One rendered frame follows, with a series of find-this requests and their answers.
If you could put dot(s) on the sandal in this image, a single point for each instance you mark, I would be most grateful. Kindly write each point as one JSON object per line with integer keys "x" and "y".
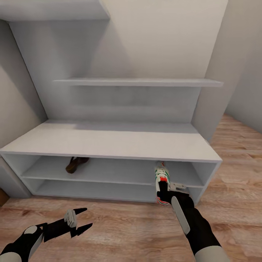
{"x": 71, "y": 168}

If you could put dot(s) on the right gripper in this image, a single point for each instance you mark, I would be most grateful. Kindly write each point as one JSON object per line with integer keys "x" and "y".
{"x": 164, "y": 195}

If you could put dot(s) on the gym shoe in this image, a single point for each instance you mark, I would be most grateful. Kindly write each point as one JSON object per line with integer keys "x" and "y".
{"x": 162, "y": 179}

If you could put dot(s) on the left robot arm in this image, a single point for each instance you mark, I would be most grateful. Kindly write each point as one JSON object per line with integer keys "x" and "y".
{"x": 25, "y": 246}

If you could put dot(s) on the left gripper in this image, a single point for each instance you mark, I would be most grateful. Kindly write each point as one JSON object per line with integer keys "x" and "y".
{"x": 62, "y": 227}

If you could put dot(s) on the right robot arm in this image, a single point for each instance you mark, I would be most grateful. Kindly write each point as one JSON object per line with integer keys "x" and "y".
{"x": 197, "y": 229}

